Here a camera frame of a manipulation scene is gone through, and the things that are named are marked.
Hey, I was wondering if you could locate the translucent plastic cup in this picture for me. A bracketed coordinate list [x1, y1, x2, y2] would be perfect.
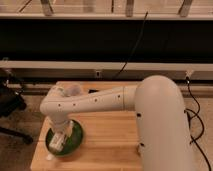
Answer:
[65, 84, 82, 97]

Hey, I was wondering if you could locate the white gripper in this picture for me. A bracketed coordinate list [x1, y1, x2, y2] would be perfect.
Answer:
[50, 119, 74, 139]

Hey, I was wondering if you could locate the black rectangular phone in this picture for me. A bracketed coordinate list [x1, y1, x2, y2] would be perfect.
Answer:
[88, 89, 99, 93]

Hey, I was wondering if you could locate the black hanging cable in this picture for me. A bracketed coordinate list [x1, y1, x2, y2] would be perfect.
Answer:
[111, 10, 150, 81]

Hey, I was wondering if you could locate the green ceramic bowl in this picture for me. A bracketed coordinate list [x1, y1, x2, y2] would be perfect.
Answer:
[45, 120, 84, 157]

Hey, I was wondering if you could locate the black floor cable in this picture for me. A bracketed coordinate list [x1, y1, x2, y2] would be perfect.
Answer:
[185, 77, 213, 171]

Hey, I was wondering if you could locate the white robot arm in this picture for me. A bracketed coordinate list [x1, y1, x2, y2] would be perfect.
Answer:
[40, 75, 196, 171]

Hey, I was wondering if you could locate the white plastic bottle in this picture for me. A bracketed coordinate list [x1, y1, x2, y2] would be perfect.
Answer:
[46, 133, 68, 161]

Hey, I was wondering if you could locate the black office chair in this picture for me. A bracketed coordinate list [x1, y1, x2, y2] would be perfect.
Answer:
[0, 68, 33, 144]

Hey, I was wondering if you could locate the wall power outlet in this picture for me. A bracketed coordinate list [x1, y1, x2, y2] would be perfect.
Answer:
[95, 71, 101, 78]

